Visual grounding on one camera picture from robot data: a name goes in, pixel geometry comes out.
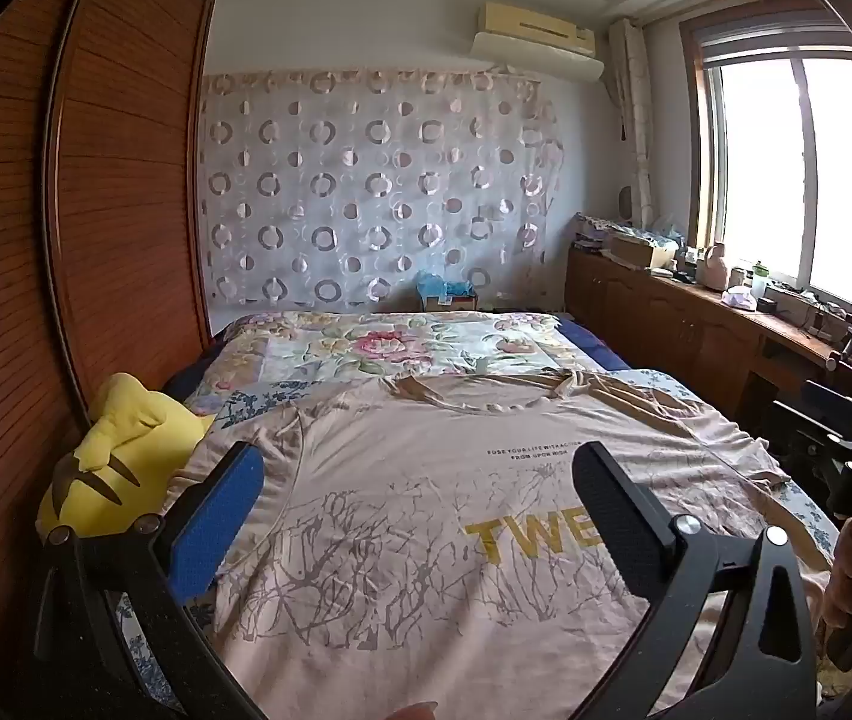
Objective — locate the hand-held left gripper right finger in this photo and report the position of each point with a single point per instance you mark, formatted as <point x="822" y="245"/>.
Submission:
<point x="621" y="510"/>

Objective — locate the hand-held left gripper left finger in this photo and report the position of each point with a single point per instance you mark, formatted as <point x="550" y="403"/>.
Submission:
<point x="214" y="529"/>

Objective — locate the beige printed t-shirt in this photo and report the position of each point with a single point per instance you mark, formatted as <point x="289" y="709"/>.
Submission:
<point x="411" y="540"/>

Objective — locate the person's left hand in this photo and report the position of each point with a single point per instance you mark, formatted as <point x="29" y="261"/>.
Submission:
<point x="412" y="712"/>

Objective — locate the yellow plush toy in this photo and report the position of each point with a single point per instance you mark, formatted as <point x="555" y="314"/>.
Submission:
<point x="118" y="457"/>

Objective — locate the blue floral bedsheet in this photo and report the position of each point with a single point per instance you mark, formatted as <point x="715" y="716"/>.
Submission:
<point x="246" y="409"/>

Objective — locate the white cap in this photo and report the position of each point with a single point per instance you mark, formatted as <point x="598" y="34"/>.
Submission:
<point x="739" y="300"/>

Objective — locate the green-capped bottle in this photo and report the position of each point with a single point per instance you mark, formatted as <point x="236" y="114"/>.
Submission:
<point x="759" y="281"/>

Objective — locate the dark blue blanket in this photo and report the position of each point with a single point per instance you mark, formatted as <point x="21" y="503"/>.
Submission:
<point x="595" y="349"/>

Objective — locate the long wooden cabinet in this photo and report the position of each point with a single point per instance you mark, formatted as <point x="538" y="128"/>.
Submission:
<point x="658" y="322"/>

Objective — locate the pink jug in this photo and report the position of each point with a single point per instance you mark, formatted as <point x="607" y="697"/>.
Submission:
<point x="714" y="270"/>

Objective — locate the flat cardboard box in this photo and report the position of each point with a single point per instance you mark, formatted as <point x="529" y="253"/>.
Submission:
<point x="640" y="251"/>

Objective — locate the floral quilt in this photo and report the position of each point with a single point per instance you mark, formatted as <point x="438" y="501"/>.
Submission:
<point x="396" y="345"/>

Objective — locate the window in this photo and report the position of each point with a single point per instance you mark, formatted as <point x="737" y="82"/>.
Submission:
<point x="756" y="165"/>

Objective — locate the pile of folded fabrics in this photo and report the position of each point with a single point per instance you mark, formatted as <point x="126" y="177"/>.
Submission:
<point x="595" y="232"/>

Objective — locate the wooden slatted wardrobe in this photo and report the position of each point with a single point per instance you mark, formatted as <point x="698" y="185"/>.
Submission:
<point x="118" y="202"/>

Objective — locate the patterned window curtain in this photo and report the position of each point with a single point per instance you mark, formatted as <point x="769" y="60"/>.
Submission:
<point x="632" y="112"/>

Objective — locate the sheer circle-pattern curtain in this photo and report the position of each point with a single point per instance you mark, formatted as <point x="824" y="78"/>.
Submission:
<point x="366" y="187"/>

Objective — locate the wall air conditioner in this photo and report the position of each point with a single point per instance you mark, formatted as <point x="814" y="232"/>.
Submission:
<point x="538" y="41"/>

